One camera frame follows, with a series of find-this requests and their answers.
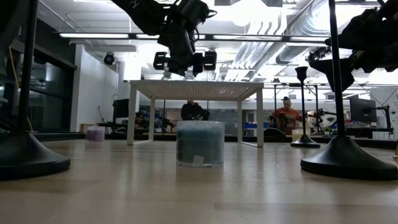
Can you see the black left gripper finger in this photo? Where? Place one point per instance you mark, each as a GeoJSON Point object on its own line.
{"type": "Point", "coordinates": [178, 68]}
{"type": "Point", "coordinates": [198, 67]}

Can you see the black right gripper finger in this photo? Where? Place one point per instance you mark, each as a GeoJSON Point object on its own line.
{"type": "Point", "coordinates": [320, 70]}
{"type": "Point", "coordinates": [317, 55]}

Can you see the clear ribbed glass candle holder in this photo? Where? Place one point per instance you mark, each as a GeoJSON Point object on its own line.
{"type": "Point", "coordinates": [190, 76]}

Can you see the grey-green ribbed glass candle holder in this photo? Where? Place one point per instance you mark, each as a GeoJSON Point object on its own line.
{"type": "Point", "coordinates": [167, 76]}

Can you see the black small-base candlestick holder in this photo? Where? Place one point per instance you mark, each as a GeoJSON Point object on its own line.
{"type": "Point", "coordinates": [304, 141]}

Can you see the blue candle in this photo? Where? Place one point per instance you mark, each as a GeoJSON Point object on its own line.
{"type": "Point", "coordinates": [200, 143]}

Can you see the purple candle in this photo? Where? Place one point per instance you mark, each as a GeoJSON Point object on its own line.
{"type": "Point", "coordinates": [95, 133]}

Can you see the black wide-base candlestick holder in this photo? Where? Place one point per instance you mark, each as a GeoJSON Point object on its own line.
{"type": "Point", "coordinates": [345, 158]}
{"type": "Point", "coordinates": [25, 155]}

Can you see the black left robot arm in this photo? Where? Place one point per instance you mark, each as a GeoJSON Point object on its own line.
{"type": "Point", "coordinates": [140, 15]}

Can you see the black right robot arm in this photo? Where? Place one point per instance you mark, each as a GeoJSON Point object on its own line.
{"type": "Point", "coordinates": [390, 7]}

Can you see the white perforated metal shelf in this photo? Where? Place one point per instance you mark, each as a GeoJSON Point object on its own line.
{"type": "Point", "coordinates": [196, 90]}

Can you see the person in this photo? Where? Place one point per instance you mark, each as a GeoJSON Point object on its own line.
{"type": "Point", "coordinates": [140, 119]}
{"type": "Point", "coordinates": [192, 110]}
{"type": "Point", "coordinates": [286, 116]}

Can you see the black computer monitor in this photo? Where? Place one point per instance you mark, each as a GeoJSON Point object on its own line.
{"type": "Point", "coordinates": [362, 109]}
{"type": "Point", "coordinates": [120, 108]}

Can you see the black office chair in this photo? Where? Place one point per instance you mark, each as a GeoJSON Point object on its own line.
{"type": "Point", "coordinates": [274, 132]}

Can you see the blue storage bins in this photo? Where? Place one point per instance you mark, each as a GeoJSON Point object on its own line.
{"type": "Point", "coordinates": [252, 125]}

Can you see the cardboard box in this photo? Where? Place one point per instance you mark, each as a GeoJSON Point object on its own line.
{"type": "Point", "coordinates": [84, 127]}

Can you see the black ceiling camera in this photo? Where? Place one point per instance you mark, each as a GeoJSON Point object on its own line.
{"type": "Point", "coordinates": [109, 58]}

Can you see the black aluminium table frame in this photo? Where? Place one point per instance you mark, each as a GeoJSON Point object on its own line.
{"type": "Point", "coordinates": [62, 136]}

